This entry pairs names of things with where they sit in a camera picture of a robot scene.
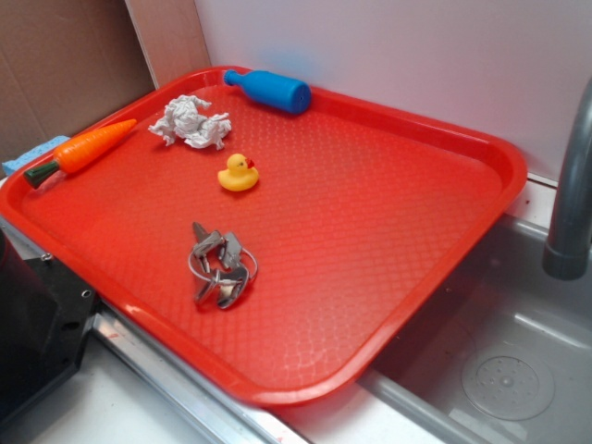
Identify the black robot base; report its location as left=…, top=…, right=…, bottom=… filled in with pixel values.
left=1, top=234, right=98, bottom=428

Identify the crumpled white paper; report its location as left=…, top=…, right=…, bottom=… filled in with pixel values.
left=148, top=95, right=232, bottom=150

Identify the red plastic tray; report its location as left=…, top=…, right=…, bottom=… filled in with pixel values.
left=1, top=68, right=527, bottom=406

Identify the yellow rubber duck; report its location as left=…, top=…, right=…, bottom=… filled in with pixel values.
left=217, top=154, right=259, bottom=191

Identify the silver key bunch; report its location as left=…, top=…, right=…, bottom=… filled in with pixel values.
left=188, top=222, right=259, bottom=310

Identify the blue toy bottle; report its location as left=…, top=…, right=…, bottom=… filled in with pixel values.
left=223, top=69, right=312, bottom=115

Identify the orange toy carrot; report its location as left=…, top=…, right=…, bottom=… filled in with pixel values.
left=23, top=118, right=137, bottom=189

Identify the grey sink basin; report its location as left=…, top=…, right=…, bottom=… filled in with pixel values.
left=286, top=215, right=592, bottom=444

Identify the blue sponge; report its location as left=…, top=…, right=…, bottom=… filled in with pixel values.
left=2, top=135, right=69, bottom=177

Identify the grey sink faucet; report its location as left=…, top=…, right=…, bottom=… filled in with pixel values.
left=542, top=84, right=591, bottom=280

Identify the brown cardboard panel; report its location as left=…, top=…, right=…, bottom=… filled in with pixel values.
left=1, top=1, right=154, bottom=161

